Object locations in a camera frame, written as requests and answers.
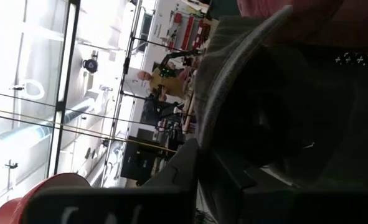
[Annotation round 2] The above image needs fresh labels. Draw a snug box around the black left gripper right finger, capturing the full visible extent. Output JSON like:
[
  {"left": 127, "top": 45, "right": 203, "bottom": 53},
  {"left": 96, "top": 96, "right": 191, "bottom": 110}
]
[{"left": 201, "top": 148, "right": 368, "bottom": 224}]

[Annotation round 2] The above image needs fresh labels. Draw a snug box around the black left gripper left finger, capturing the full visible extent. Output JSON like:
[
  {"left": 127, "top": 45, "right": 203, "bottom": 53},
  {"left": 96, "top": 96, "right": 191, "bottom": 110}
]
[{"left": 21, "top": 138, "right": 200, "bottom": 224}]

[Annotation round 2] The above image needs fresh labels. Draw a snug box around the dark grey baseball cap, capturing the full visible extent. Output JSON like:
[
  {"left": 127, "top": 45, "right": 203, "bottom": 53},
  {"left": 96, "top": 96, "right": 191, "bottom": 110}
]
[{"left": 193, "top": 4, "right": 368, "bottom": 190}]

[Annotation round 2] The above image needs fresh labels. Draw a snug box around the maroon corduroy baseball cap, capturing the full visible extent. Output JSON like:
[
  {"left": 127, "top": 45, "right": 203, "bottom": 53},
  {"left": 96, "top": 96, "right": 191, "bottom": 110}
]
[{"left": 237, "top": 0, "right": 368, "bottom": 47}]

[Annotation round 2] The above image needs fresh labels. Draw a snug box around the person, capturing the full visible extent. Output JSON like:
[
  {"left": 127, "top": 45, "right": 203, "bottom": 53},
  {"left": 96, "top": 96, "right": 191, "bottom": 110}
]
[{"left": 136, "top": 66, "right": 188, "bottom": 101}]

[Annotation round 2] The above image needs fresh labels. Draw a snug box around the red desk lamp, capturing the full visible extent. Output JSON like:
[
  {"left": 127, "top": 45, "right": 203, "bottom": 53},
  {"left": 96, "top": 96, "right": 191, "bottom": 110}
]
[{"left": 0, "top": 172, "right": 93, "bottom": 224}]

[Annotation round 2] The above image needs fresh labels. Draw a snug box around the black aluminium rig frame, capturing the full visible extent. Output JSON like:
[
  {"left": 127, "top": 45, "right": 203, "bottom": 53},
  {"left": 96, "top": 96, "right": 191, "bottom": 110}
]
[{"left": 46, "top": 0, "right": 82, "bottom": 179}]

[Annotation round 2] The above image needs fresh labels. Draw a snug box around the round black overhead camera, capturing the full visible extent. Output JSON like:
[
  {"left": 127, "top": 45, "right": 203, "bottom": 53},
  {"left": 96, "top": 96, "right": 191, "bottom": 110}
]
[{"left": 82, "top": 58, "right": 100, "bottom": 75}]

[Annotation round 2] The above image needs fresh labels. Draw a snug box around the white ring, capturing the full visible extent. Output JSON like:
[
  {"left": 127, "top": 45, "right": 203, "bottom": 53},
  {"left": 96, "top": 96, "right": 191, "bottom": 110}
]
[{"left": 21, "top": 78, "right": 46, "bottom": 101}]

